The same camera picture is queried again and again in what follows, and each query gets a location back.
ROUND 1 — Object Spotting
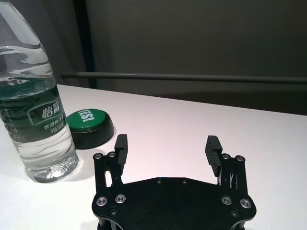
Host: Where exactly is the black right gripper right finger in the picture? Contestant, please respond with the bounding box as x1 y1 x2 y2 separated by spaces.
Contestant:
204 135 248 190

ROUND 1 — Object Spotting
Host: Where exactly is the green YES button black base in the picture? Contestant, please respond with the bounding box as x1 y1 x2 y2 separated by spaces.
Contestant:
65 108 115 150

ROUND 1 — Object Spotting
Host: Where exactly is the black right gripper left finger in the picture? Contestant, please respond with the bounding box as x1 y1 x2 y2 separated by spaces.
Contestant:
93 134 130 192

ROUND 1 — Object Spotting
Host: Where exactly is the clear water bottle green label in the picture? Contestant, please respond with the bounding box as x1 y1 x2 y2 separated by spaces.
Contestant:
0 0 79 184

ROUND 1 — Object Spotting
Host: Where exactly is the grey horizontal rail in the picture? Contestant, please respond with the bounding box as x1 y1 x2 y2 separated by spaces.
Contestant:
61 71 307 84

